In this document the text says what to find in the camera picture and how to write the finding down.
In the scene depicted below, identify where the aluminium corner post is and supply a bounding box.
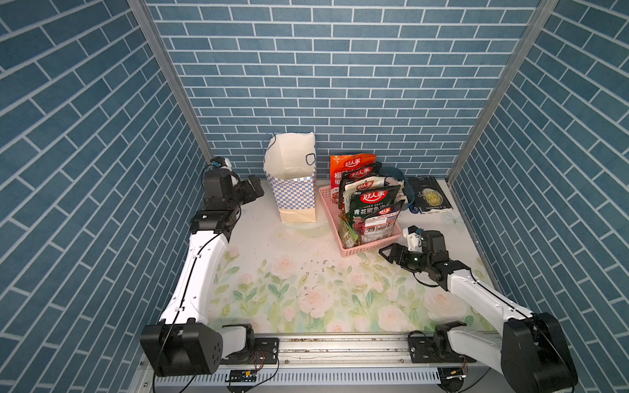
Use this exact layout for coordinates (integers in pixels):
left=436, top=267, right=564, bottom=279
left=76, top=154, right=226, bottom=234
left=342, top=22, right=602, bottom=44
left=446, top=0, right=559, bottom=187
left=127, top=0, right=214, bottom=163

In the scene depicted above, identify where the white green condiment packet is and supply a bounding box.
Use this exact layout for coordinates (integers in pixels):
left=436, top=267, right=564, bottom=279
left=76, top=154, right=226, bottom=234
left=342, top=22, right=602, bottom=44
left=343, top=176, right=388, bottom=216

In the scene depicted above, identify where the black book with yellow picture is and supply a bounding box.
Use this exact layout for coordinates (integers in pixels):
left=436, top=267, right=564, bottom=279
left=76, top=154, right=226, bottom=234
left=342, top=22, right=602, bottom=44
left=407, top=176, right=452, bottom=214

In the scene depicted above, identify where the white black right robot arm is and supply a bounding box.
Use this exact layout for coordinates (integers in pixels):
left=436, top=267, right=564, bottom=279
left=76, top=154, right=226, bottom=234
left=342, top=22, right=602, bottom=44
left=378, top=226, right=578, bottom=392

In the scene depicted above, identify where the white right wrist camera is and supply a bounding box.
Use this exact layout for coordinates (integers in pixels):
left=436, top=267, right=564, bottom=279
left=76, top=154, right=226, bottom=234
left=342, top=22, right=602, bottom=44
left=403, top=225, right=423, bottom=252

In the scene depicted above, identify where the blue checkered paper bag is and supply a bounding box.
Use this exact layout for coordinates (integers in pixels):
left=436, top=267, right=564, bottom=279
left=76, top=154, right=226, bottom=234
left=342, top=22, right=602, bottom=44
left=263, top=133, right=317, bottom=224

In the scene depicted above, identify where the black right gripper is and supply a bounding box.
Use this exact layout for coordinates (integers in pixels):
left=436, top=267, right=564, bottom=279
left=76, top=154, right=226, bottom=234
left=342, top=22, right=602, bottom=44
left=379, top=241, right=431, bottom=272

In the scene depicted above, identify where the aluminium corner post left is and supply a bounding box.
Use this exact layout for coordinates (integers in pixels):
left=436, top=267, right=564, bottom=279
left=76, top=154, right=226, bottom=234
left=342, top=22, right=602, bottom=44
left=127, top=0, right=214, bottom=163

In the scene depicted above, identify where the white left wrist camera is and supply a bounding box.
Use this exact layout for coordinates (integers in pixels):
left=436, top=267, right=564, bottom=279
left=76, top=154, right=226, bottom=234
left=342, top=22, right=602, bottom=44
left=210, top=157, right=233, bottom=170

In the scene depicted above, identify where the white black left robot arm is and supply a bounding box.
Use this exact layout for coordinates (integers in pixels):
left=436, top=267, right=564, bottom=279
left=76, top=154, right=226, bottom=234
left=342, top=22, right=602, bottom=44
left=140, top=168, right=264, bottom=377

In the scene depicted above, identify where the aluminium corner post right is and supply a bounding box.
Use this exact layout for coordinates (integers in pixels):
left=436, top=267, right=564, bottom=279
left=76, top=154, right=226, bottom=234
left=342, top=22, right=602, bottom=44
left=446, top=0, right=559, bottom=187

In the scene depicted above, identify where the dark green fish condiment packet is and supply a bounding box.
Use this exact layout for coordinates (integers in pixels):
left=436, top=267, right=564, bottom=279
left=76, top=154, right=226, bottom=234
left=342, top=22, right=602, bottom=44
left=347, top=185, right=401, bottom=232

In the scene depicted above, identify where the dark teal storage bin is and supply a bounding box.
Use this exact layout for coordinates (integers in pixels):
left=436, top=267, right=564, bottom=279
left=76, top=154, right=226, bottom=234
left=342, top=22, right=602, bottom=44
left=378, top=166, right=415, bottom=210

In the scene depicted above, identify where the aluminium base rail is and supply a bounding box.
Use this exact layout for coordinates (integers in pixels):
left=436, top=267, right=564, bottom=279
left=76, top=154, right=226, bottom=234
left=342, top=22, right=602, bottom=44
left=128, top=331, right=522, bottom=393

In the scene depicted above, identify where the small green condiment packet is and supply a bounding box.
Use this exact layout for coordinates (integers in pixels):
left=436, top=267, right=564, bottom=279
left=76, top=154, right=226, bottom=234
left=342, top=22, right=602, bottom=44
left=338, top=215, right=360, bottom=249

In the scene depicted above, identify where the floral table mat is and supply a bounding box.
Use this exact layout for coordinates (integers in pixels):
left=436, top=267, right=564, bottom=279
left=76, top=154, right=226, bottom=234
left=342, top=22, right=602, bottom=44
left=203, top=217, right=491, bottom=333

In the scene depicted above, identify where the black red condiment packet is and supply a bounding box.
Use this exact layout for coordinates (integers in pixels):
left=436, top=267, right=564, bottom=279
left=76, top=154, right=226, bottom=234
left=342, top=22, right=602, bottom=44
left=337, top=161, right=383, bottom=209

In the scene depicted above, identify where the orange condiment packet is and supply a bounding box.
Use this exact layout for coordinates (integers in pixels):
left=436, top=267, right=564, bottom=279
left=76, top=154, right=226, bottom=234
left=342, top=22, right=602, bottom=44
left=330, top=153, right=377, bottom=202

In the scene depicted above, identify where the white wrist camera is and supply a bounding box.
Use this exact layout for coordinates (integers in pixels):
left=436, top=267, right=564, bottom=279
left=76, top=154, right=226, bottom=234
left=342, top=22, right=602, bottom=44
left=210, top=157, right=233, bottom=170
left=403, top=225, right=423, bottom=252

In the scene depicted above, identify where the pink perforated plastic basket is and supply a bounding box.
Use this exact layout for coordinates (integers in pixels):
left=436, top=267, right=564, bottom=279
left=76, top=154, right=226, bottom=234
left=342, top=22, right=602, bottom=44
left=318, top=184, right=404, bottom=259

